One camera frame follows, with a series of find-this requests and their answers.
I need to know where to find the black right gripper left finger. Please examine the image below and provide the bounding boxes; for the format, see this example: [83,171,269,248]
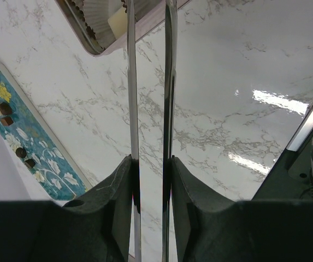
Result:
[0,156,133,261]

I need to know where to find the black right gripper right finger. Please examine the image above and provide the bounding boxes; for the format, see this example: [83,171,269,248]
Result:
[170,157,313,261]

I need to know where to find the pink chocolate box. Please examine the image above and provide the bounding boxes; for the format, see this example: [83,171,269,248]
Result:
[55,0,192,57]

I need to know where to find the metal tongs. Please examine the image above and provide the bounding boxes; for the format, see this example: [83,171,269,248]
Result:
[126,1,178,261]

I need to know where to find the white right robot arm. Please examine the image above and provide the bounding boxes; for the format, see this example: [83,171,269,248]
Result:
[0,131,313,261]

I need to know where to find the dark square chocolate left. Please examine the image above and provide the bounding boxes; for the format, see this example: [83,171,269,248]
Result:
[24,158,36,169]

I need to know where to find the dark round chocolate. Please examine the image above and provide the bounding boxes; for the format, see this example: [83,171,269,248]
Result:
[15,147,27,159]

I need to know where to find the red-brown rectangular chocolate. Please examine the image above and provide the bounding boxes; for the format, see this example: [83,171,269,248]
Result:
[0,116,14,127]

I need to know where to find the dark brown chocolate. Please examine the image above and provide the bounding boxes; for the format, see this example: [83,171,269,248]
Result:
[0,102,13,115]

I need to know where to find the cream block chocolate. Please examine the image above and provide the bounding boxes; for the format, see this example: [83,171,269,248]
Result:
[108,7,127,39]

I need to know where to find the teal floral tray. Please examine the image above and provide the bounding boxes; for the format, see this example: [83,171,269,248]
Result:
[0,63,92,201]

